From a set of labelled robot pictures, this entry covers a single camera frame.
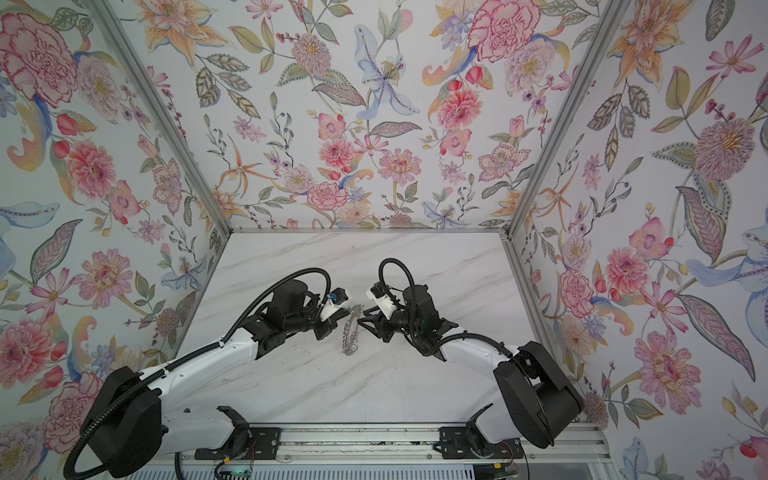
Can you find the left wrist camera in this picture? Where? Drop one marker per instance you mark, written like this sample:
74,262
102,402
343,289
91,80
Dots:
338,297

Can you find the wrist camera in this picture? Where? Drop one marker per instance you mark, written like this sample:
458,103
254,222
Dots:
338,297
381,295

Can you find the aluminium corner post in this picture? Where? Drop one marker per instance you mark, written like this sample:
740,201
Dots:
114,34
605,28

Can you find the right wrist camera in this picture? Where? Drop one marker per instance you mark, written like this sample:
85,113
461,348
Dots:
381,295

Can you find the aluminium mounting rail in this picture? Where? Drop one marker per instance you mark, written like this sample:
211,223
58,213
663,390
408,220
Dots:
406,443

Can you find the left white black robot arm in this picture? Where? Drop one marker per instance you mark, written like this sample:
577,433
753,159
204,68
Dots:
139,415

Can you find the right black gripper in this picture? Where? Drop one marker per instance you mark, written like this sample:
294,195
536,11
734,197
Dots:
384,323

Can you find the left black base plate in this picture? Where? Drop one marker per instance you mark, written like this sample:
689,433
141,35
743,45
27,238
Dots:
259,443

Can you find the right aluminium corner post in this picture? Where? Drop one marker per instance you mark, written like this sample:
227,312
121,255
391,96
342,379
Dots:
605,28

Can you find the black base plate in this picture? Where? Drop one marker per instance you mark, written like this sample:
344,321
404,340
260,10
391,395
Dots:
259,443
463,443

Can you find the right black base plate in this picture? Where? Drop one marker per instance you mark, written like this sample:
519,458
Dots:
463,443

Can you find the left aluminium corner post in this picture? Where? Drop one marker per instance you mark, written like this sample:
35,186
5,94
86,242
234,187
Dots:
114,34

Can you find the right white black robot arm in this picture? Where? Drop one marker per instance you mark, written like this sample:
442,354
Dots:
537,401

